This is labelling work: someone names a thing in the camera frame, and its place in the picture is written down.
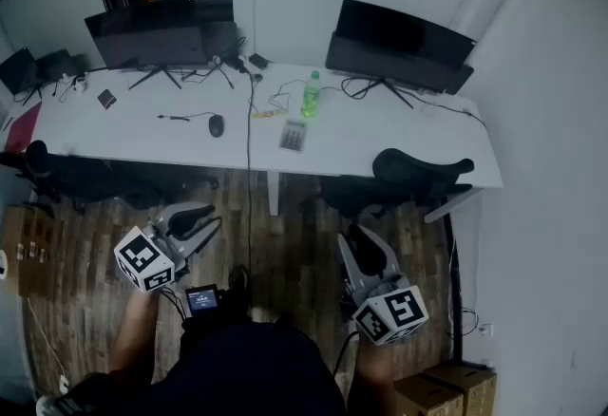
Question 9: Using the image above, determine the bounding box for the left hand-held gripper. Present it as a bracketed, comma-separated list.
[113, 202, 223, 294]

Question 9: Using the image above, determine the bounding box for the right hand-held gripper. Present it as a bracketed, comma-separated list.
[336, 222, 430, 348]

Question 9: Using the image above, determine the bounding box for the grey calculator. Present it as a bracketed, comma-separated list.
[278, 117, 309, 154]

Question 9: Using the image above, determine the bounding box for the person's right forearm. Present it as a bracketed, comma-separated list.
[349, 336, 398, 416]

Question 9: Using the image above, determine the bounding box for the person's left forearm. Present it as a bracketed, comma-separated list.
[107, 289, 162, 380]

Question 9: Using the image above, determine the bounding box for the person's black shoe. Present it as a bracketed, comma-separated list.
[227, 263, 252, 312]

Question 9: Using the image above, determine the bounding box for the small black screen device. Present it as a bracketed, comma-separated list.
[184, 283, 225, 319]

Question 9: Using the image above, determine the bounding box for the black office chair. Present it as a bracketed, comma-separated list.
[298, 147, 476, 221]
[0, 139, 220, 217]

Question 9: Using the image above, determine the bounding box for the white desk leg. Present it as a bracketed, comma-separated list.
[266, 170, 282, 217]

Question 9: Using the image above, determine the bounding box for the black vertical pole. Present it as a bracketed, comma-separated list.
[442, 208, 466, 364]

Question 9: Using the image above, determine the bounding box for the black computer mouse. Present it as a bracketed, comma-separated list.
[207, 113, 226, 140]

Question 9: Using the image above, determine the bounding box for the yellow pen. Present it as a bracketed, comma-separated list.
[250, 108, 290, 121]

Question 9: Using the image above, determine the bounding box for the small dark wallet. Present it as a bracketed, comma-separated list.
[96, 88, 119, 112]

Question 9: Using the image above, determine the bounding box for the person's dark clothing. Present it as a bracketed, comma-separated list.
[60, 317, 349, 416]

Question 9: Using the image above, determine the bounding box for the flat brown cardboard box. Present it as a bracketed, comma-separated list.
[3, 203, 65, 297]

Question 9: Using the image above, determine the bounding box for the green plastic bottle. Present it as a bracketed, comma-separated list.
[299, 69, 322, 120]

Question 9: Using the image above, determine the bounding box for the black flat monitor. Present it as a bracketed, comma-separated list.
[84, 0, 211, 91]

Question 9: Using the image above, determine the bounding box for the red folder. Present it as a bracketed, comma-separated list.
[5, 101, 44, 154]

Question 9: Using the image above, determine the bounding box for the black curved monitor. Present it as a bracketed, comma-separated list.
[324, 0, 478, 110]

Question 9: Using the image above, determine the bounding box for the small black monitor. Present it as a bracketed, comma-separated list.
[0, 47, 40, 107]
[36, 47, 78, 84]

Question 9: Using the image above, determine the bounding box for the person's white shoe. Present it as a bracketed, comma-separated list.
[34, 383, 73, 416]

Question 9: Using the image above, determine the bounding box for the long black hanging cable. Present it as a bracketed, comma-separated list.
[244, 69, 257, 274]

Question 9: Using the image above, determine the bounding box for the short black cable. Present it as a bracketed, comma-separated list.
[157, 110, 216, 123]

